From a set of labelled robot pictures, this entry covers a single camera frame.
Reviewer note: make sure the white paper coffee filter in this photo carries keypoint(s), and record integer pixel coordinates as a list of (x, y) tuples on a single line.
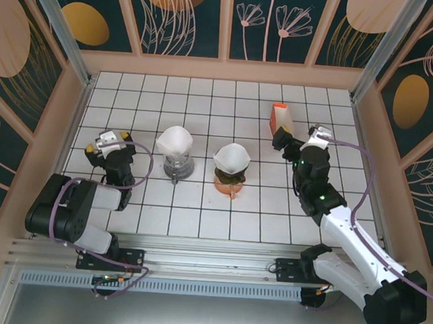
[(175, 140), (232, 157)]

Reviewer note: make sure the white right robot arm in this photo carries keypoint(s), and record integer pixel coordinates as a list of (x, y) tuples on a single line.
[(353, 233)]

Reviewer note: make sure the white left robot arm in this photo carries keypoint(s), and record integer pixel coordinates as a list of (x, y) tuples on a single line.
[(59, 209)]

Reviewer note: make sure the orange coffee filter box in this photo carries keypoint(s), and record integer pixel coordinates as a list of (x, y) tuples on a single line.
[(274, 118)]

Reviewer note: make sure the grey clear glass dripper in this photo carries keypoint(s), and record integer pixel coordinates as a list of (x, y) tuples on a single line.
[(178, 168)]

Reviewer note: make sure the olive green plastic dripper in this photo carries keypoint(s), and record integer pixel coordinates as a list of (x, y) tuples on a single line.
[(230, 178)]

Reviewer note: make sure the orange transparent dripper base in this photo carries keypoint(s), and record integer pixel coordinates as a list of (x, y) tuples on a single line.
[(227, 189)]

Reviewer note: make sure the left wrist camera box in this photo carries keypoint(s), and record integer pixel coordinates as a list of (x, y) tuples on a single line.
[(107, 144)]

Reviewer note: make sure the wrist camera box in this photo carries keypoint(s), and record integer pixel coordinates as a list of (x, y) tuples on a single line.
[(320, 138), (107, 144)]

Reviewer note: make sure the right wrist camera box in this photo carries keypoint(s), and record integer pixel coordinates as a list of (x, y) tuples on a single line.
[(320, 138)]

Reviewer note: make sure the aluminium frame post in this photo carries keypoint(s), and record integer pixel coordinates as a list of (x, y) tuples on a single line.
[(386, 48), (62, 29)]

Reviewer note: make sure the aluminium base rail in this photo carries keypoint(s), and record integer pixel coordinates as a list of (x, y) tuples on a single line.
[(212, 257)]

